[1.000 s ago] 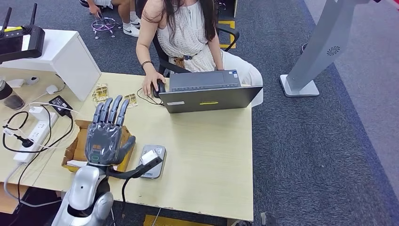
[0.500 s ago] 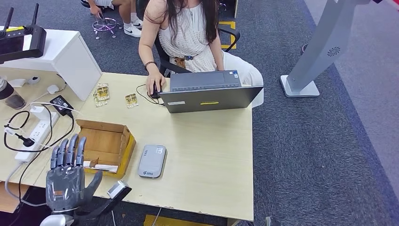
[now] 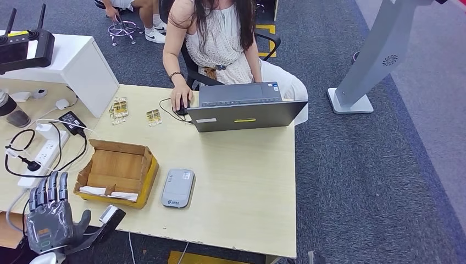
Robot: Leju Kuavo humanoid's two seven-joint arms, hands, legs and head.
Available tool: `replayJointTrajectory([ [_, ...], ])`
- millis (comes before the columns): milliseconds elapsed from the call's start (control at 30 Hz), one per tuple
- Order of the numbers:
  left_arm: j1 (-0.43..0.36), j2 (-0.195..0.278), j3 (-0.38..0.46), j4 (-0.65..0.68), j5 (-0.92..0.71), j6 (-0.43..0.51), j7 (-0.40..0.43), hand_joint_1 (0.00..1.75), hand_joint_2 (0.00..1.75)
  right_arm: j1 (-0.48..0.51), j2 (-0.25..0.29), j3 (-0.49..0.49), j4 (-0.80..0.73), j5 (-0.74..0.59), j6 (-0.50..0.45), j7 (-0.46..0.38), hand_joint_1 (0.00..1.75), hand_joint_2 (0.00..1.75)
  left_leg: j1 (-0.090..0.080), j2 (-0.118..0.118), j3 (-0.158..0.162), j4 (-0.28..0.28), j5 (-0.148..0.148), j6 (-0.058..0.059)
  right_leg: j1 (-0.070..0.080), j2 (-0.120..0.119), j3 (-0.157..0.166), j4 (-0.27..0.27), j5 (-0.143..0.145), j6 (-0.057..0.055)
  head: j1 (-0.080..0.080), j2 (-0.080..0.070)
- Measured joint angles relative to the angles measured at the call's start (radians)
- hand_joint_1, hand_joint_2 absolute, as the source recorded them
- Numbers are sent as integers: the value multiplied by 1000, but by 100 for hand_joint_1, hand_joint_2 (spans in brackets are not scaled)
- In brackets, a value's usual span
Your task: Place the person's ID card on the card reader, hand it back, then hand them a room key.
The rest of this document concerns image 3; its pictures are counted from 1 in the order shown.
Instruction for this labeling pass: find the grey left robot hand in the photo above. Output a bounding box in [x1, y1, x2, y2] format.
[24, 171, 92, 255]

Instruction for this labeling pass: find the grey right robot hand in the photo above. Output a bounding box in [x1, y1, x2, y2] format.
[308, 250, 328, 264]

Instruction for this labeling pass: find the person's right hand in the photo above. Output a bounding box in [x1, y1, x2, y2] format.
[170, 81, 195, 113]

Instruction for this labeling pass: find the black computer mouse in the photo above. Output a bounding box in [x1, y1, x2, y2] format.
[176, 95, 192, 116]

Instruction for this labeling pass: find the person at laptop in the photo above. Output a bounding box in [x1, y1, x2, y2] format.
[162, 0, 309, 127]

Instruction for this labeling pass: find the person on stool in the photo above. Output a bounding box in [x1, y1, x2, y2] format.
[93, 0, 168, 45]

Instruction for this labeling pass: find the grey card reader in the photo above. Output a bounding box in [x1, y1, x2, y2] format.
[160, 168, 196, 210]

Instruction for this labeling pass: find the black office chair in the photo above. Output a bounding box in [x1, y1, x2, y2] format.
[181, 32, 282, 91]

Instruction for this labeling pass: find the grey laptop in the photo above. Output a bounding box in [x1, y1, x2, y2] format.
[186, 81, 309, 133]

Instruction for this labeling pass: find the white power strip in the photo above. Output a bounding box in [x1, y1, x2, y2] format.
[17, 129, 70, 189]

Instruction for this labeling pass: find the white paper strip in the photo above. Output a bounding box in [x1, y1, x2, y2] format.
[78, 185, 140, 203]

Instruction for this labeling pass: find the chrome stool base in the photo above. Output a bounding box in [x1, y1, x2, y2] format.
[108, 16, 138, 46]

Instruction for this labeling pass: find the open cardboard box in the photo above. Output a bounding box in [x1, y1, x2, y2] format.
[73, 139, 160, 210]

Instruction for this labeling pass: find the white charger block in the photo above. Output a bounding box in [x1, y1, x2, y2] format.
[35, 123, 56, 141]

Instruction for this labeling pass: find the white cabinet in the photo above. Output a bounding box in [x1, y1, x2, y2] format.
[0, 30, 120, 118]

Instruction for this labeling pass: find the black power adapter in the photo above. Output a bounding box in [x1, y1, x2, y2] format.
[58, 111, 87, 136]

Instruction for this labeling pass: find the glass tumbler dark lid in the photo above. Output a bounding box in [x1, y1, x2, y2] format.
[0, 89, 32, 128]

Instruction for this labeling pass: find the white flat adapter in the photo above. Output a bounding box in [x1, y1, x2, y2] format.
[10, 91, 32, 103]

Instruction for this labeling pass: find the black remote controller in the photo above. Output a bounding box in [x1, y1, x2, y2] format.
[0, 3, 56, 75]

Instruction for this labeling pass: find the grey kiosk stand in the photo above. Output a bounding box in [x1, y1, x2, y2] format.
[326, 0, 448, 115]

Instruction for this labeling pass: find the black mouse cable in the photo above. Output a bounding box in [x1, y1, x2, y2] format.
[159, 97, 193, 125]

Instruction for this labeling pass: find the pale power strip cable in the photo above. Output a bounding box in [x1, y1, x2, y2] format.
[6, 189, 30, 234]

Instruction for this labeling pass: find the black plug with cable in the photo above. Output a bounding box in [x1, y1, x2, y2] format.
[4, 129, 42, 173]

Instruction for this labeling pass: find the white floor cable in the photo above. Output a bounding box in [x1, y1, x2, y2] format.
[177, 242, 190, 264]
[128, 232, 136, 264]

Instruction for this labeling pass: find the black adapter cable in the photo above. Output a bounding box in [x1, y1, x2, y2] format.
[4, 122, 89, 179]

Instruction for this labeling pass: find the white charger cable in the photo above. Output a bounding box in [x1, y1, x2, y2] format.
[34, 118, 96, 134]

